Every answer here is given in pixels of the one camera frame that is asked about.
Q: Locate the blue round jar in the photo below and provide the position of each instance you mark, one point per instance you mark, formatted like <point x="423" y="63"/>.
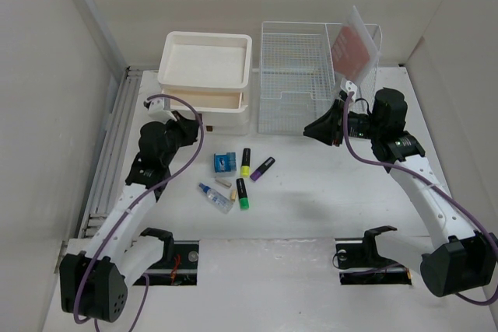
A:
<point x="225" y="162"/>

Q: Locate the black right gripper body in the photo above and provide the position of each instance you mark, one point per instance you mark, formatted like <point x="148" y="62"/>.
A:
<point x="359" y="125"/>

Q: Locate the clear spray bottle blue cap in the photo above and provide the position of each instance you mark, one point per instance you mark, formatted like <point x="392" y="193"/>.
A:
<point x="221" y="202"/>

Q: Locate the purple highlighter marker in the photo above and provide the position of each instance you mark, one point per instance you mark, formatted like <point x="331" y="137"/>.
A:
<point x="262" y="169"/>

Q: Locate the clear mesh document pouch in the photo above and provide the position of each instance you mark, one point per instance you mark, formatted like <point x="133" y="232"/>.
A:
<point x="354" y="53"/>

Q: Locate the white top drawer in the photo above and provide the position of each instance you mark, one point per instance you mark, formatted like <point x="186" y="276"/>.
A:
<point x="211" y="100"/>

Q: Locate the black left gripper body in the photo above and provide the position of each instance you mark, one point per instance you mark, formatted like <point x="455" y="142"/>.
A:
<point x="178" y="136"/>

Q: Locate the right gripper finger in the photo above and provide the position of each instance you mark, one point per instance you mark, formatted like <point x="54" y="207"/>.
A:
<point x="324" y="132"/>
<point x="331" y="118"/>

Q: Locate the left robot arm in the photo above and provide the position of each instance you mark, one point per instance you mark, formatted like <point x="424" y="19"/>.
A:
<point x="94" y="283"/>

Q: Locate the yellow highlighter marker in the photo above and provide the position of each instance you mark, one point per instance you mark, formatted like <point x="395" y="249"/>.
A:
<point x="245" y="169"/>

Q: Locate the white drawer organizer body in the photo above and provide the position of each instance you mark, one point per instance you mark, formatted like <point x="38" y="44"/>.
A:
<point x="220" y="62"/>

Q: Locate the white wire mesh file rack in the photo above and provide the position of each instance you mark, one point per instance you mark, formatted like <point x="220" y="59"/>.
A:
<point x="296" y="75"/>

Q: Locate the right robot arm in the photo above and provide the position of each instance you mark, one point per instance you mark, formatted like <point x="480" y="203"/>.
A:
<point x="462" y="254"/>

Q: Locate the green highlighter marker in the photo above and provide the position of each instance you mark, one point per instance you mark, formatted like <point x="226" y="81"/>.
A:
<point x="242" y="194"/>

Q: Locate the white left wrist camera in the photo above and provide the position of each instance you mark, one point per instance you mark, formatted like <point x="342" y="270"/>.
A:
<point x="158" y="109"/>

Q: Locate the grey eraser stick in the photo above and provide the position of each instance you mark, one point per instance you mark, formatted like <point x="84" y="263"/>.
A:
<point x="223" y="182"/>

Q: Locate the aluminium rail frame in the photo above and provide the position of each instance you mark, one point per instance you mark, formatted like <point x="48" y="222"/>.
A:
<point x="104" y="183"/>

